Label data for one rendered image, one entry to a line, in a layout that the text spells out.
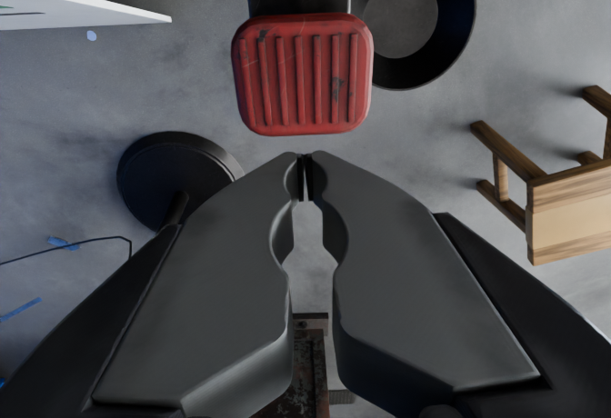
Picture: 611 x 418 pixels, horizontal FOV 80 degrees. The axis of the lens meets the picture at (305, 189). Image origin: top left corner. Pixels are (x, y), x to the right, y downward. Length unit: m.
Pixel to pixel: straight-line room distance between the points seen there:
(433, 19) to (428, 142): 0.33
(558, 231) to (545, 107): 0.38
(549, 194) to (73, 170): 1.22
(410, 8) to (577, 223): 0.61
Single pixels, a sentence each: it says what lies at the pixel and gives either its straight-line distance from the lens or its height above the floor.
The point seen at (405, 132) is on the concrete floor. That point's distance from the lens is 1.08.
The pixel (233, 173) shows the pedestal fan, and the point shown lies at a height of 0.03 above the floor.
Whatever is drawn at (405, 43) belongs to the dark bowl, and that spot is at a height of 0.00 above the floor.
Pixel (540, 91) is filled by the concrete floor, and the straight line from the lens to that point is 1.19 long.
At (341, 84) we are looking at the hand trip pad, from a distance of 0.19.
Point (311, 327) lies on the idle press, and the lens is 1.54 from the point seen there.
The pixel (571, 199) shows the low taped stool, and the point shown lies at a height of 0.33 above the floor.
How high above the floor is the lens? 0.94
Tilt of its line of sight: 57 degrees down
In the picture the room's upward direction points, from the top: 177 degrees clockwise
